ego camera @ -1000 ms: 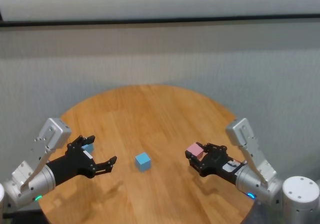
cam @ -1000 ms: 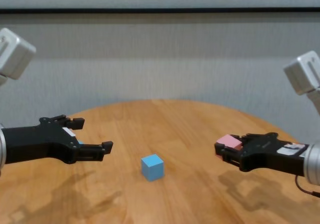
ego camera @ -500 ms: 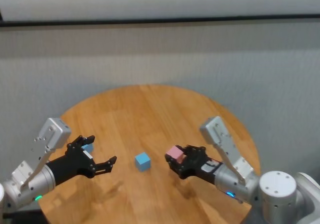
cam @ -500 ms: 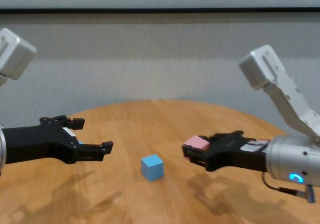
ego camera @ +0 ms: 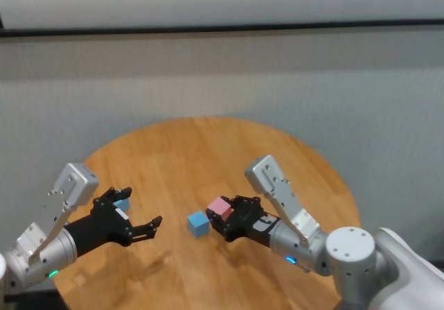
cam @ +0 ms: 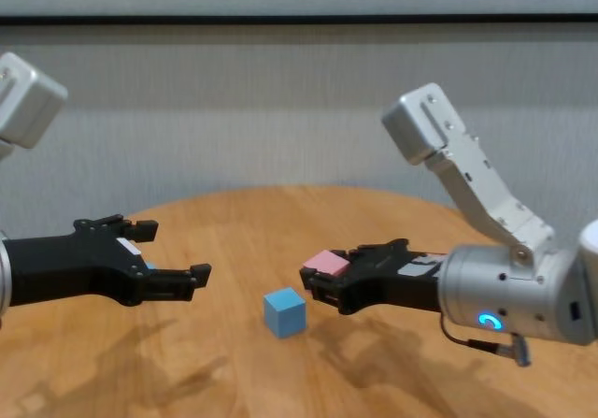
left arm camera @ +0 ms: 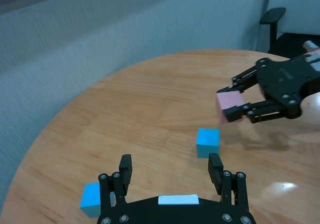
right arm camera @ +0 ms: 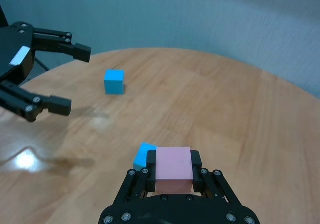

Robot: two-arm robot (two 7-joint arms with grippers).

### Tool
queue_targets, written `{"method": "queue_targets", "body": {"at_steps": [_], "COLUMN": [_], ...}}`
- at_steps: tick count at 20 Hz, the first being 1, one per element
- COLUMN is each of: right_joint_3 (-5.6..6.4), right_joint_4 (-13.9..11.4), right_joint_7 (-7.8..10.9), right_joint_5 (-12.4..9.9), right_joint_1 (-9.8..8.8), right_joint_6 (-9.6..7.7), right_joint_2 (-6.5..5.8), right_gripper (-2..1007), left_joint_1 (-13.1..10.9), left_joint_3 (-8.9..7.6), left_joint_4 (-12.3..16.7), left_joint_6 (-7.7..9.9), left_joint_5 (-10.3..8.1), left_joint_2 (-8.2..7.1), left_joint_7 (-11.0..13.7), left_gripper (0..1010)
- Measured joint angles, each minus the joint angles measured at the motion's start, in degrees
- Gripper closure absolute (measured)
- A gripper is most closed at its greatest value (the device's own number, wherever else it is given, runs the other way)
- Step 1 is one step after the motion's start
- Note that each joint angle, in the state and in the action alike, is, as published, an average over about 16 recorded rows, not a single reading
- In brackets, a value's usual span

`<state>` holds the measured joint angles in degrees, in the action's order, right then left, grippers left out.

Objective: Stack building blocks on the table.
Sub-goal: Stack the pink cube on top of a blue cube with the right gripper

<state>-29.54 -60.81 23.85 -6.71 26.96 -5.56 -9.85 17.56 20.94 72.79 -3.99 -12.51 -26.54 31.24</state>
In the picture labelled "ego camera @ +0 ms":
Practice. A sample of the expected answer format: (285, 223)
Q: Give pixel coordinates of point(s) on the black wall rail strip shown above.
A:
(222, 28)

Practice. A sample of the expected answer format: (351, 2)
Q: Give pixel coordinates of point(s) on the pink cube block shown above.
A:
(218, 206)

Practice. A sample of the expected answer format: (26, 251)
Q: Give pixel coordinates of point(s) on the blue cube block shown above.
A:
(198, 224)
(123, 205)

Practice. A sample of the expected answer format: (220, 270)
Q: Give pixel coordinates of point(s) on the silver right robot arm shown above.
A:
(350, 247)

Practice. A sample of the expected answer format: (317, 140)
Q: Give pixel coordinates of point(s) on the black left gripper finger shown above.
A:
(145, 230)
(112, 197)

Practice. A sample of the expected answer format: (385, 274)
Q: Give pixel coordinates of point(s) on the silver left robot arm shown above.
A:
(59, 254)

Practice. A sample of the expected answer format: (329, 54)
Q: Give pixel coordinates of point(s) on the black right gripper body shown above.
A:
(246, 220)

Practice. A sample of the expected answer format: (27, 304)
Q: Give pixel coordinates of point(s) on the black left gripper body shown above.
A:
(100, 226)

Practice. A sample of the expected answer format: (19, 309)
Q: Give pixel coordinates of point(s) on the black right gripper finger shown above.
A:
(218, 225)
(244, 200)

